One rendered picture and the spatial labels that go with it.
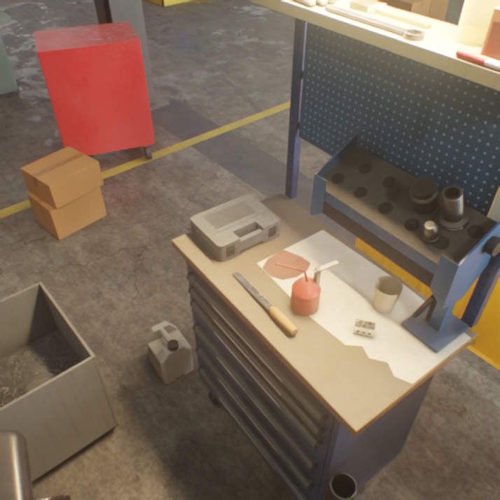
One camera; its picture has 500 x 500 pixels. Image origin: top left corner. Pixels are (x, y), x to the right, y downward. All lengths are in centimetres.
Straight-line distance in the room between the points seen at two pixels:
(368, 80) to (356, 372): 81
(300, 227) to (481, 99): 78
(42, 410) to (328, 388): 112
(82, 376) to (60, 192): 156
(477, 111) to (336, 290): 65
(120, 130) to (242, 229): 240
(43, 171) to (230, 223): 190
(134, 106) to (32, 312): 200
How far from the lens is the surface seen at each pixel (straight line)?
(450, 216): 128
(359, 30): 122
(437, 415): 251
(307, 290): 140
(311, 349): 138
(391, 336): 146
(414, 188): 131
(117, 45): 370
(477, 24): 114
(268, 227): 166
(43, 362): 233
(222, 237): 161
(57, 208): 328
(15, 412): 195
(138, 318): 277
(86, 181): 333
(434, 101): 136
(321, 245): 170
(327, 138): 166
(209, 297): 164
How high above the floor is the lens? 204
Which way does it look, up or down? 41 degrees down
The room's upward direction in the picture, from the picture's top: straight up
